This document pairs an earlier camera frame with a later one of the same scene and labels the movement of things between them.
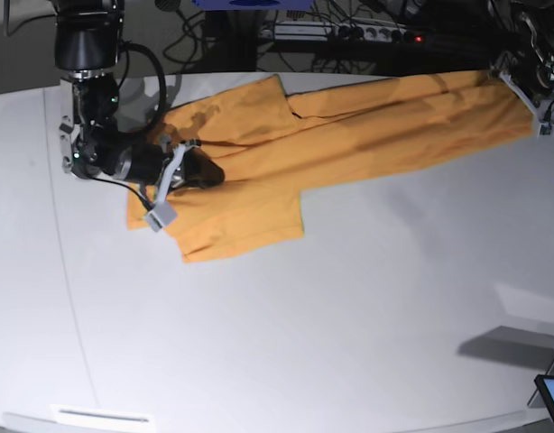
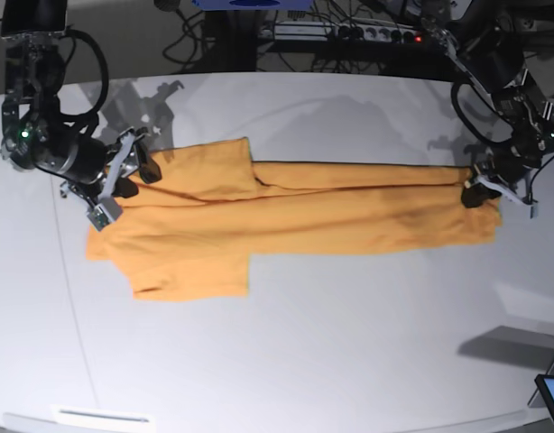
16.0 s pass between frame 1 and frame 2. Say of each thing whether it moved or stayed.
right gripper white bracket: moved
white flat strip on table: stayed
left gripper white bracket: moved
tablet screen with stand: stayed
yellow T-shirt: moved
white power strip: stayed
